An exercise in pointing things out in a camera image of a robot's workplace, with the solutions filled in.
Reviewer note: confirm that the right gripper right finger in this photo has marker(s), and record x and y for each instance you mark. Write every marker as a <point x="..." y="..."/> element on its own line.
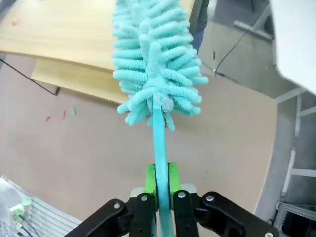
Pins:
<point x="217" y="217"/>

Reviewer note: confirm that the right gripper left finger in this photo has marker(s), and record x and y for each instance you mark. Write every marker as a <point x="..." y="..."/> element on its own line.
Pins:
<point x="116" y="219"/>

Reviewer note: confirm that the teal chenille duster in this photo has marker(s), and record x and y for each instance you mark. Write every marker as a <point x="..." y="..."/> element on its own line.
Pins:
<point x="158" y="61"/>

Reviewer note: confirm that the two-tier wooden metal shelf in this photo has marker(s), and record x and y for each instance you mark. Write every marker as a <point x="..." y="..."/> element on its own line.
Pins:
<point x="61" y="37"/>

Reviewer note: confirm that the clear plastic container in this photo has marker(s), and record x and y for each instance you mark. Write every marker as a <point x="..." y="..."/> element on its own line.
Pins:
<point x="29" y="209"/>

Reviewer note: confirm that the green paper scrap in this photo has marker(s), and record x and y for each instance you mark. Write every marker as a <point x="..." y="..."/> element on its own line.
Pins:
<point x="73" y="110"/>

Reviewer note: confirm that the orange red paper scrap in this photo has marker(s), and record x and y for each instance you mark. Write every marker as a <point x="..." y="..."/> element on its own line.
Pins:
<point x="48" y="118"/>

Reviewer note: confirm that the grey desk leg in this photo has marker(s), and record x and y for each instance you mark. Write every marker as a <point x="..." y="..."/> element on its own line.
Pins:
<point x="254" y="27"/>

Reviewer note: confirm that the person in dark jacket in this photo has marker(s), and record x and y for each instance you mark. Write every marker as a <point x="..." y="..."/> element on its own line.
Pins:
<point x="200" y="17"/>

